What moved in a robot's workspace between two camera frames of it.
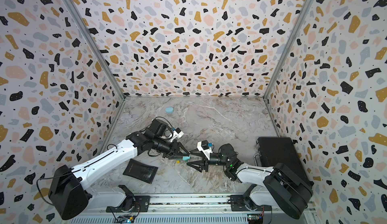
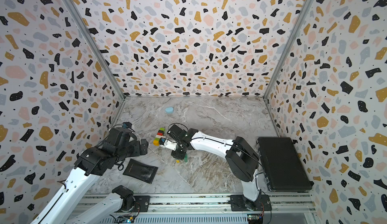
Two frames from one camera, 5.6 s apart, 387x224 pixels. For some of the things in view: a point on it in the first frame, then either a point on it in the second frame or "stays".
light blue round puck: x=169 y=109 stays
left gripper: x=176 y=149 -> x=138 y=151
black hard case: x=274 y=150 stays
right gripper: x=202 y=165 -> x=179 y=156
